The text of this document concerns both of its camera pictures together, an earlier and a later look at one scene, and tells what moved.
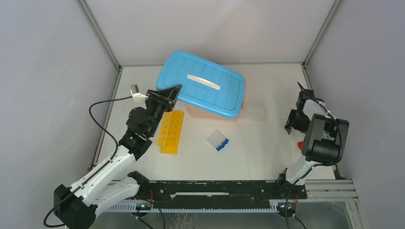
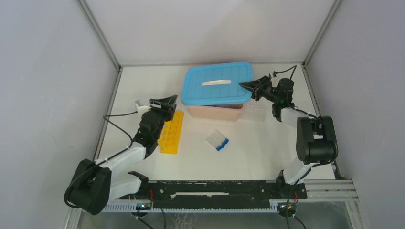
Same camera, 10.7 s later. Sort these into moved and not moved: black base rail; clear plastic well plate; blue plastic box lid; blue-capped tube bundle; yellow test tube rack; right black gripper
Moved: blue plastic box lid; right black gripper
Not moved: black base rail; yellow test tube rack; clear plastic well plate; blue-capped tube bundle
